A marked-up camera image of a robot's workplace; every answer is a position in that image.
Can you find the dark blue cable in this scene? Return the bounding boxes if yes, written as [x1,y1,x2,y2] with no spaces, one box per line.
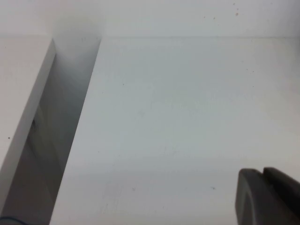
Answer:
[0,216,28,225]

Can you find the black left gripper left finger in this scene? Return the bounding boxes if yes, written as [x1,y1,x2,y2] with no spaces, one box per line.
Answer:
[235,168,293,225]

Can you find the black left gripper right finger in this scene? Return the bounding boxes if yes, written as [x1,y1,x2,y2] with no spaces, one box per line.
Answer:
[263,166,300,225]

